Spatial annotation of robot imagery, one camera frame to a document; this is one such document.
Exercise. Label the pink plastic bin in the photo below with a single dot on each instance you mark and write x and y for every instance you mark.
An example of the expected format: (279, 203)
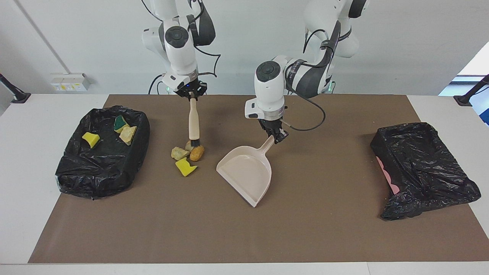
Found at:
(386, 173)

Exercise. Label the white wall power socket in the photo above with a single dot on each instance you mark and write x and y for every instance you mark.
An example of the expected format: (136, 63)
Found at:
(68, 82)

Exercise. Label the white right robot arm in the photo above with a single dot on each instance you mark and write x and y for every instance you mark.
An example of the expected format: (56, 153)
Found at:
(177, 42)

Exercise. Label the pale beige stone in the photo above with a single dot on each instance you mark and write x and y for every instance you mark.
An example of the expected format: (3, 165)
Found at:
(128, 135)

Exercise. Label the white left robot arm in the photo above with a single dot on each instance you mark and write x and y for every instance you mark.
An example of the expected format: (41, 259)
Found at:
(269, 88)

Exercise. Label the yellow sponge piece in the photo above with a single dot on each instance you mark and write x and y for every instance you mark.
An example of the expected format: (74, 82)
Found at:
(185, 168)
(120, 123)
(91, 139)

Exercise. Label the pale bread chunk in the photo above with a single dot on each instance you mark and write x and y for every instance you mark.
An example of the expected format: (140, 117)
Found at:
(178, 153)

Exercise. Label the brown table mat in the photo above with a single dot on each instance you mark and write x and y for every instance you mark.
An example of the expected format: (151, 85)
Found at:
(244, 236)

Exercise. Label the striped bread roll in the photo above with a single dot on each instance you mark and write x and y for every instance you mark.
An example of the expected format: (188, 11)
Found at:
(188, 146)

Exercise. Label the bright glass window panel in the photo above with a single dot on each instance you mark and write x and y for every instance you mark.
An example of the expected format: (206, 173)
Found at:
(477, 65)

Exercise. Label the beige plastic dustpan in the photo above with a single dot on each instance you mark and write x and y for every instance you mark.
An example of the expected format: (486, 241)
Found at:
(244, 172)

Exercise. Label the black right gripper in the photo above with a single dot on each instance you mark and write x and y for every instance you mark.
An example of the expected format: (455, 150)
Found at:
(190, 86)

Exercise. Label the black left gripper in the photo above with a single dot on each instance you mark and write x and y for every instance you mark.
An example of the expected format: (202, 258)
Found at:
(272, 124)

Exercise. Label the round brown bread piece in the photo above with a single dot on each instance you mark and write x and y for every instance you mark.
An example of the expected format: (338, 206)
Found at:
(196, 153)

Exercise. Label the black bag lined bin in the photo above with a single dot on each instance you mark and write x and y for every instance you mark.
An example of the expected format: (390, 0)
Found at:
(103, 172)

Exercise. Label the beige brush black bristles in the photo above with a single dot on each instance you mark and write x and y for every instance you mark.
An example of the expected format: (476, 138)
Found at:
(194, 122)

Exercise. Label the crumpled black trash bag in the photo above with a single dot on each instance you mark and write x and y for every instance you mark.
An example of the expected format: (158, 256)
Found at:
(424, 172)

